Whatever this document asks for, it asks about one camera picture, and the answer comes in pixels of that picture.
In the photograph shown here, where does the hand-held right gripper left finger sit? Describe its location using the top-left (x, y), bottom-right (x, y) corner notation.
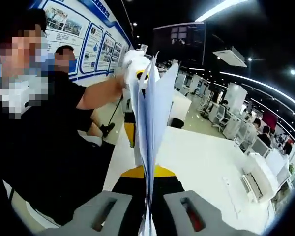
top-left (35, 165), bottom-right (148, 236)

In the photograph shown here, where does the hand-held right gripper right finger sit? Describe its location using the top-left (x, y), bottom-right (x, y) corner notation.
top-left (152, 165), bottom-right (258, 236)

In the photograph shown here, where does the black office chair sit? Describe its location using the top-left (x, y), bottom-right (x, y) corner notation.
top-left (170, 118), bottom-right (185, 129)

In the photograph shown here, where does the black monitor screen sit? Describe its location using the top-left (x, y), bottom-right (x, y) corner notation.
top-left (153, 21), bottom-right (207, 66)

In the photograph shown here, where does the white side desk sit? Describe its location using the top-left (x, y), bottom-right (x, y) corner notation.
top-left (171, 89), bottom-right (193, 127)

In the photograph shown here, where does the person in black shirt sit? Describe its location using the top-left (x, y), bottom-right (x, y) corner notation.
top-left (0, 71), bottom-right (117, 227)

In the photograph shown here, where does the white printer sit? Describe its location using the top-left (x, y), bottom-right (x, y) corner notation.
top-left (240, 152), bottom-right (280, 204)

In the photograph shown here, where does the ceiling air conditioner unit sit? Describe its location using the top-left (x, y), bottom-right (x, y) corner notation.
top-left (212, 46), bottom-right (248, 69)

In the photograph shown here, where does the white mesh office chair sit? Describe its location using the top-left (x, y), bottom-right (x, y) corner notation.
top-left (212, 105), bottom-right (231, 129)
top-left (247, 136), bottom-right (271, 158)

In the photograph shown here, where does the long ceiling light strip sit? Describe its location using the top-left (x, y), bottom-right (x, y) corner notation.
top-left (193, 0), bottom-right (252, 23)
top-left (218, 70), bottom-right (295, 113)

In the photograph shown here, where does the white square pillar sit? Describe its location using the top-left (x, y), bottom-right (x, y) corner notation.
top-left (227, 82), bottom-right (248, 110)

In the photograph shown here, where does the person's head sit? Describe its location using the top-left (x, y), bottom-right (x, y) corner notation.
top-left (0, 9), bottom-right (49, 50)

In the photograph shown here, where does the red display screen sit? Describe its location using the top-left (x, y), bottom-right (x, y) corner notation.
top-left (262, 110), bottom-right (279, 128)

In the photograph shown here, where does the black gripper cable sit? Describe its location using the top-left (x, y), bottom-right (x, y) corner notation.
top-left (100, 97), bottom-right (125, 138)

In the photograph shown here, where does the blue white wall poster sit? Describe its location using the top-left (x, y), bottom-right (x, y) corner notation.
top-left (29, 0), bottom-right (134, 82)

